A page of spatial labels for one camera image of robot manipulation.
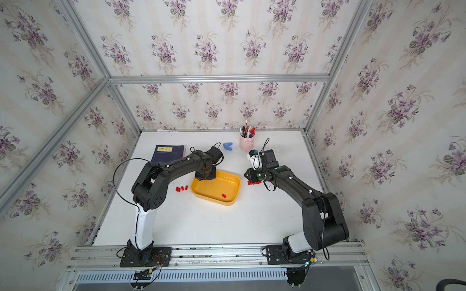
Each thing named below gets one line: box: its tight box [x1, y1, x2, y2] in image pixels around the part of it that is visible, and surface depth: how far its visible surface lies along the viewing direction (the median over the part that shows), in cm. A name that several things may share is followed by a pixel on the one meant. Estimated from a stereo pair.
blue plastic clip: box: [222, 142, 233, 151], surface depth 113 cm
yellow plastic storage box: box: [190, 170, 241, 207], surface depth 92 cm
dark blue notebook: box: [151, 144, 185, 164], surface depth 109 cm
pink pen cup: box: [239, 124, 257, 153], surface depth 107 cm
